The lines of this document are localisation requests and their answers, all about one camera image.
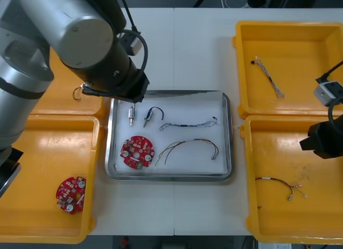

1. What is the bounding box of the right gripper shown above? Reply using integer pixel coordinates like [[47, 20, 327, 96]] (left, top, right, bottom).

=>
[[299, 120, 343, 160]]

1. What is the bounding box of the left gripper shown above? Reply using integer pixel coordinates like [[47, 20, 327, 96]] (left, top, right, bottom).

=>
[[81, 69, 150, 104]]

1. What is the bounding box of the white label metal solenoid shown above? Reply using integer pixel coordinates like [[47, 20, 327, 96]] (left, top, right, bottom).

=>
[[128, 102, 137, 128]]

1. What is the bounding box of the blue label metal solenoid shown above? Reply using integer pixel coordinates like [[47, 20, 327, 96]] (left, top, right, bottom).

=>
[[143, 106, 165, 128], [73, 84, 84, 102]]

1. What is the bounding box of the round red circuit board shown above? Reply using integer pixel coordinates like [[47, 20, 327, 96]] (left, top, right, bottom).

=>
[[120, 135, 155, 170], [55, 176, 87, 215]]

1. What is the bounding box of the blue-white twisted wire harness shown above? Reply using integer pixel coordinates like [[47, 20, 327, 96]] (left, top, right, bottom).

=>
[[250, 56, 285, 99], [159, 115, 221, 132]]

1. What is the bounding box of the multicolour wire harness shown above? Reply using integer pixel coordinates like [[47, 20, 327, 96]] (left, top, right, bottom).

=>
[[155, 138, 220, 168]]

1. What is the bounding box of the yellow-orange plastic bin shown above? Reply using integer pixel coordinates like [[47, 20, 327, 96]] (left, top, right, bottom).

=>
[[240, 115, 343, 244], [232, 20, 343, 118], [29, 47, 108, 120], [0, 114, 105, 244]]

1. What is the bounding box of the steel tray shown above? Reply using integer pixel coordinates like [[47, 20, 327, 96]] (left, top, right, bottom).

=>
[[104, 90, 234, 182]]

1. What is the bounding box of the red-black wire harness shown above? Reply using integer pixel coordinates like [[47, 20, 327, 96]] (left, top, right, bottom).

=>
[[255, 176, 309, 201]]

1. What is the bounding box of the white floor cable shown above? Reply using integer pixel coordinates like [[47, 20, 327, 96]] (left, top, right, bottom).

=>
[[221, 0, 251, 9]]

